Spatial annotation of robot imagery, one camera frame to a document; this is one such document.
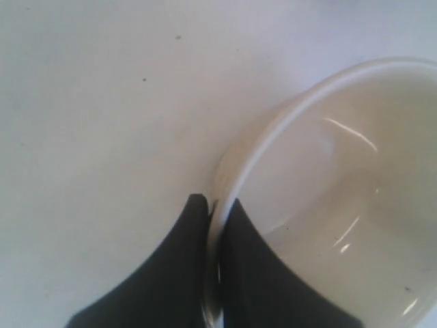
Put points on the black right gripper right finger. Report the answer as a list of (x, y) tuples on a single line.
[(258, 290)]

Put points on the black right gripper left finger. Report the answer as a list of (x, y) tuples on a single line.
[(166, 290)]

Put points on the cream ceramic bowl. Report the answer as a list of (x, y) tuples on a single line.
[(341, 182)]

